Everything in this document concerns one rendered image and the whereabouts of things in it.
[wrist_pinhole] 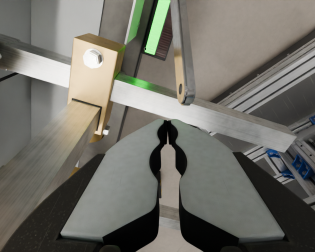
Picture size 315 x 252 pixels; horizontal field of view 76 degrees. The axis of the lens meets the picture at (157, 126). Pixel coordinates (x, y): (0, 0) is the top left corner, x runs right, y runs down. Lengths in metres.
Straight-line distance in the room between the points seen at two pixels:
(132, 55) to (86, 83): 0.16
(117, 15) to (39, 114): 0.35
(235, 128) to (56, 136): 0.22
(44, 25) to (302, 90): 0.99
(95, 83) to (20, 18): 0.29
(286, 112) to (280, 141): 0.80
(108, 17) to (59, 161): 0.28
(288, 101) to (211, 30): 0.49
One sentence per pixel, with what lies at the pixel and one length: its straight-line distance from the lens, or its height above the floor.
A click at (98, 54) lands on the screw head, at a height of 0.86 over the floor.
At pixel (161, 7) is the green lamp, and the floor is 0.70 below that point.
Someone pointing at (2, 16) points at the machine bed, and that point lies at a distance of 0.47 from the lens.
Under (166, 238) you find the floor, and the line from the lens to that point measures 2.10.
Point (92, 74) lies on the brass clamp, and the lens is 0.25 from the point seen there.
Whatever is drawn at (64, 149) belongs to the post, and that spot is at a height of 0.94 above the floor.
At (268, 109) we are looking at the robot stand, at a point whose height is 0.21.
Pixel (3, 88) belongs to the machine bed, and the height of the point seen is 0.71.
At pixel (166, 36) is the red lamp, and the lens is 0.38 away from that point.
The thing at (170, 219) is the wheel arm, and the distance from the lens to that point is 0.44.
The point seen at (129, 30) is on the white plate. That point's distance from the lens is 0.29.
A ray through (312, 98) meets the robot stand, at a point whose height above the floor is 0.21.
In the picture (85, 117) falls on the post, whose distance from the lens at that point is 0.24.
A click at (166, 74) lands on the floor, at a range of 1.12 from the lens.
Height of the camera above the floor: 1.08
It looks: 60 degrees down
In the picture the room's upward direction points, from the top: 176 degrees counter-clockwise
